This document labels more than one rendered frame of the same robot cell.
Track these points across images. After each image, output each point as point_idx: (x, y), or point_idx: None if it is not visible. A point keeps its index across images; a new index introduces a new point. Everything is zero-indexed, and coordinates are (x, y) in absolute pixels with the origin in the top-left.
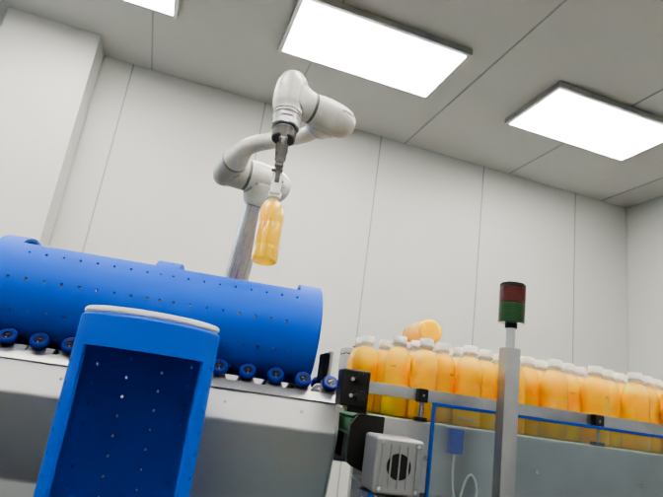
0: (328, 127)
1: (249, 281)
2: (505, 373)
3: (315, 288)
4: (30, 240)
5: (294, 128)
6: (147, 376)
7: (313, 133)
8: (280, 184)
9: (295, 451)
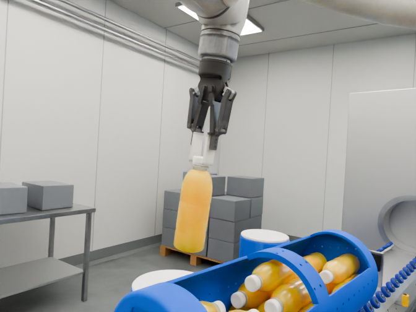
0: (187, 6)
1: (199, 271)
2: None
3: (142, 288)
4: (320, 233)
5: (203, 56)
6: None
7: (224, 8)
8: (190, 148)
9: None
